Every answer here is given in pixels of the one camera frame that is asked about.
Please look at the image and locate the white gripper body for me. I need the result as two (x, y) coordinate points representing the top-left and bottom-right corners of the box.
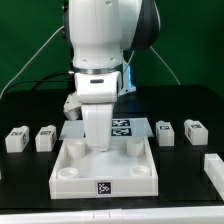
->
(81, 103), (113, 151)

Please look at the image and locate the white square tabletop part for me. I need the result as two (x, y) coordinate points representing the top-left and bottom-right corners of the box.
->
(49, 137), (158, 199)

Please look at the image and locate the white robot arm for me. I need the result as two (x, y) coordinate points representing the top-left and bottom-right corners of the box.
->
(64, 0), (160, 151)

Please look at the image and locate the white sheet with markers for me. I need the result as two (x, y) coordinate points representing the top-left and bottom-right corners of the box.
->
(59, 118), (153, 140)

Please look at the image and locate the white obstacle block right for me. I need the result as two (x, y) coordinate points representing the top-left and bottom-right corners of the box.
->
(204, 154), (224, 201)

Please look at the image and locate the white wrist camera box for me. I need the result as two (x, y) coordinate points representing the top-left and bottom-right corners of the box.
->
(63, 92), (81, 121)

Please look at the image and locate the black cable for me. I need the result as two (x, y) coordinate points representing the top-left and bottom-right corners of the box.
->
(0, 71), (75, 100)

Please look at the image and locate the white cable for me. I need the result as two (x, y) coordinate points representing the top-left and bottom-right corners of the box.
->
(0, 25), (65, 100)

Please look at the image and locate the white front rail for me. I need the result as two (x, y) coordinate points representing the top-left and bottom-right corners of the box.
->
(0, 206), (224, 224)

